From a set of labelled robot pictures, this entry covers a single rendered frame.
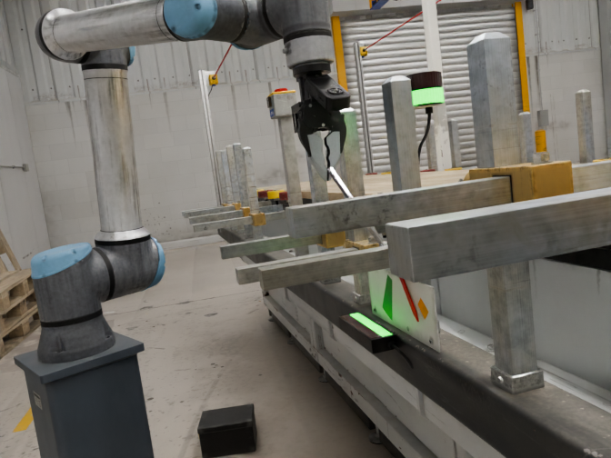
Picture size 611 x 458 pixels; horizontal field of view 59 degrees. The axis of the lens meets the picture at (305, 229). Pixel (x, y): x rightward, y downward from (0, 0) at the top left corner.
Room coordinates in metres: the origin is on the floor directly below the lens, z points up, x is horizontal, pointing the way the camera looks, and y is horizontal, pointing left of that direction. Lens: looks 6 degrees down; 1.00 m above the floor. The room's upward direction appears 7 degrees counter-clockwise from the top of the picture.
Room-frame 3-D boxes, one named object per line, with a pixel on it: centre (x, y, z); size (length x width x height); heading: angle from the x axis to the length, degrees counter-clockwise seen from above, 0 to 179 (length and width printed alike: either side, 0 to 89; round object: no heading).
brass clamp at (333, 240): (1.35, -0.05, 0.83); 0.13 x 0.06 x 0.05; 15
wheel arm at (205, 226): (2.28, 0.25, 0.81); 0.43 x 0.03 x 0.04; 105
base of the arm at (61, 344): (1.39, 0.63, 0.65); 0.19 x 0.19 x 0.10
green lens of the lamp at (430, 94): (0.90, -0.22, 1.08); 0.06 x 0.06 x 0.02
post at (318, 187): (1.37, -0.05, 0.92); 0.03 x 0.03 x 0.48; 15
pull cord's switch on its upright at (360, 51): (3.88, -0.54, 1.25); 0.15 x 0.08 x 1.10; 15
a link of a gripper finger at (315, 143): (1.04, -0.03, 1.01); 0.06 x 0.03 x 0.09; 15
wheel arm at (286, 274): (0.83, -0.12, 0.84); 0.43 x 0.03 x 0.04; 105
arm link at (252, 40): (1.11, 0.05, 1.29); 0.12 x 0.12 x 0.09; 49
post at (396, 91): (0.88, -0.17, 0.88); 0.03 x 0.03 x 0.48; 15
